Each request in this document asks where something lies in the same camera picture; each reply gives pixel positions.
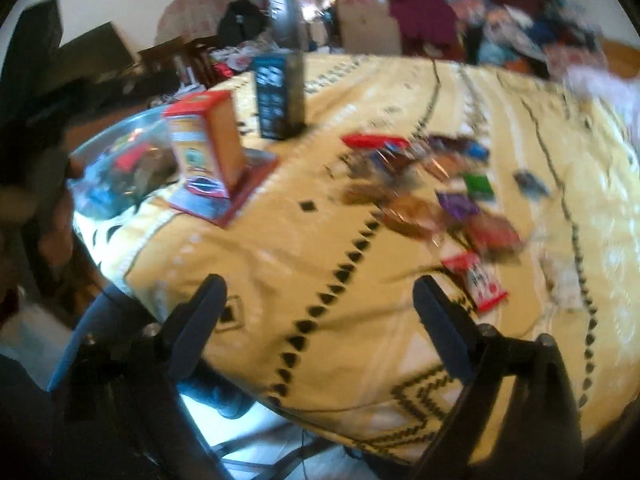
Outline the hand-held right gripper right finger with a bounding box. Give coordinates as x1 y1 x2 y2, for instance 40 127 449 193
412 275 586 480

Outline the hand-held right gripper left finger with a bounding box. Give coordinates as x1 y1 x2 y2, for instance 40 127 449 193
50 274 236 480

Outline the clear plastic bowl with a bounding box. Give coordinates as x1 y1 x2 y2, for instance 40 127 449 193
67 107 183 221

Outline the person's left hand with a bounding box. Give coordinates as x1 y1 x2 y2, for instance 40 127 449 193
0 155 81 267

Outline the red and white snack packet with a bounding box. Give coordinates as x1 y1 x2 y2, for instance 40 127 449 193
441 252 510 313

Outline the black case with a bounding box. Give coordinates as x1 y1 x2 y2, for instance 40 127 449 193
60 22 136 81

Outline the yellow patterned tablecloth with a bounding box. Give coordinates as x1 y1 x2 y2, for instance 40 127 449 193
75 52 640 466

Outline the flat red box lid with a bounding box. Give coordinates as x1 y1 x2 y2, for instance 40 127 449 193
167 147 281 227

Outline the clear plastic snack packet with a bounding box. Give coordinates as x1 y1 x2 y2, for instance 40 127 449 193
540 250 596 311

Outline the pile of mixed snack packets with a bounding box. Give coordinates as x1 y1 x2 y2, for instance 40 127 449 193
325 132 551 261

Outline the wooden chair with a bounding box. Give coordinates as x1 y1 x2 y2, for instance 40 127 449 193
137 35 221 91

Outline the red and orange box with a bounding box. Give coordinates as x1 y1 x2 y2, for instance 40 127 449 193
164 90 247 200

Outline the dark bag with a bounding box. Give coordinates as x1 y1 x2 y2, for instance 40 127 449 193
217 0 271 48

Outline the blue and black carton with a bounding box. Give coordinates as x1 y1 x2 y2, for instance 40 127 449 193
252 50 308 141

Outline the white pink cloth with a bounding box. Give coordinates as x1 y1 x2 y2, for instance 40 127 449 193
565 60 636 111

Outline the pile of clothes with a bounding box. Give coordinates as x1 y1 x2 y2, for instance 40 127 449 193
390 0 606 78

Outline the cardboard box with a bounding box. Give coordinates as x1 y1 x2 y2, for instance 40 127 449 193
330 0 403 56

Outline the dark upright post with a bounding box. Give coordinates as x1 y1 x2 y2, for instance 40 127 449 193
262 0 303 53

